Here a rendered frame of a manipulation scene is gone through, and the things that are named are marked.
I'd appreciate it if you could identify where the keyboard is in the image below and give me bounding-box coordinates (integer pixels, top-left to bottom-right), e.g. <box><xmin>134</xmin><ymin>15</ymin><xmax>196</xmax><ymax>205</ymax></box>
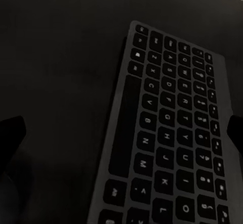
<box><xmin>87</xmin><ymin>21</ymin><xmax>243</xmax><ymax>224</ymax></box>

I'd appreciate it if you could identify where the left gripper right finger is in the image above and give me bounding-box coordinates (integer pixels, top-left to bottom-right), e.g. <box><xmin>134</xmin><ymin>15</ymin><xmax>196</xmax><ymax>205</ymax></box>
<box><xmin>227</xmin><ymin>115</ymin><xmax>243</xmax><ymax>156</ymax></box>

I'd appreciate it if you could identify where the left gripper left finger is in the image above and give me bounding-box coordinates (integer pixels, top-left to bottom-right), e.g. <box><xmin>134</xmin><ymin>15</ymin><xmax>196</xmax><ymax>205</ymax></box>
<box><xmin>0</xmin><ymin>116</ymin><xmax>26</xmax><ymax>176</ymax></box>

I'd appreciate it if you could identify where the mouse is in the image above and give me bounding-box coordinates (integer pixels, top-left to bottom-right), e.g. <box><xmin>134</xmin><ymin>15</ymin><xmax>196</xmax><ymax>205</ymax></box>
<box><xmin>0</xmin><ymin>172</ymin><xmax>20</xmax><ymax>224</ymax></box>

